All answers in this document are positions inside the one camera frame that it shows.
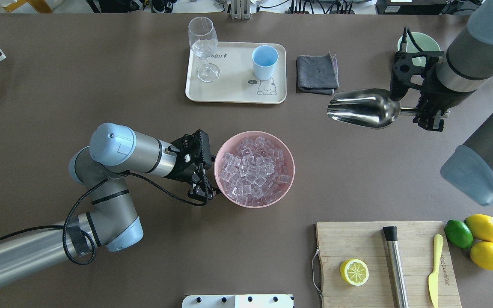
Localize silver metal ice scoop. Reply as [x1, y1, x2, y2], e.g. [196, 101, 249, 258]
[327, 88, 450, 129]

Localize cream rabbit serving tray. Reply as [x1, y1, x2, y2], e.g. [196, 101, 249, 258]
[184, 41, 287, 104]

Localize grey folded cloth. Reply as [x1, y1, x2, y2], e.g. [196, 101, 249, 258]
[296, 52, 340, 95]

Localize half lemon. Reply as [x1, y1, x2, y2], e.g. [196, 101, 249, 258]
[340, 258, 369, 286]

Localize steel muddler black tip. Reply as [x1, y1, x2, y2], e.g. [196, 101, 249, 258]
[382, 226, 409, 308]

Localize yellow plastic knife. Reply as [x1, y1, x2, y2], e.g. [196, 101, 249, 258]
[427, 234, 444, 308]

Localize yellow lemon lower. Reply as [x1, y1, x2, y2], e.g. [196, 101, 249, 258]
[469, 241, 493, 271]

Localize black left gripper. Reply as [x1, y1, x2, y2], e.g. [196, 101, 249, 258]
[167, 130, 218, 204]

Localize yellow lemon upper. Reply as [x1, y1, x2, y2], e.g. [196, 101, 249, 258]
[464, 214, 493, 242]

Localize light green bowl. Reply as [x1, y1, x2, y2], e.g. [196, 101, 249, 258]
[406, 32, 441, 67]

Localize light blue cup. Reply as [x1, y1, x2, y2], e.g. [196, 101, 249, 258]
[252, 45, 279, 80]

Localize green lime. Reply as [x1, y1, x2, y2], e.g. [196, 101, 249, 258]
[444, 220, 474, 249]

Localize pink bowl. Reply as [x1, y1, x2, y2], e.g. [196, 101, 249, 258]
[214, 130, 295, 209]

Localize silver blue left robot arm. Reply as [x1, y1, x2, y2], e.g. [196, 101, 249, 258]
[0, 123, 213, 289]

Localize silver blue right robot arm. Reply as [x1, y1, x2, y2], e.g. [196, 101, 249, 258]
[383, 0, 493, 218]

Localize clear plastic ice cubes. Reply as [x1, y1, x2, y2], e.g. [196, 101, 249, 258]
[219, 136, 290, 205]

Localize clear wine glass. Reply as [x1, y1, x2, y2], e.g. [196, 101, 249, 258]
[188, 16, 220, 83]

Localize bamboo cutting board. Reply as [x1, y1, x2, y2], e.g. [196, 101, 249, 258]
[315, 222, 445, 308]

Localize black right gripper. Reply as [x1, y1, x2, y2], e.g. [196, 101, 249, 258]
[390, 51, 465, 131]

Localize yellow lemon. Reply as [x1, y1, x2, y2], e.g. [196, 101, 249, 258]
[464, 214, 493, 242]
[469, 241, 493, 271]

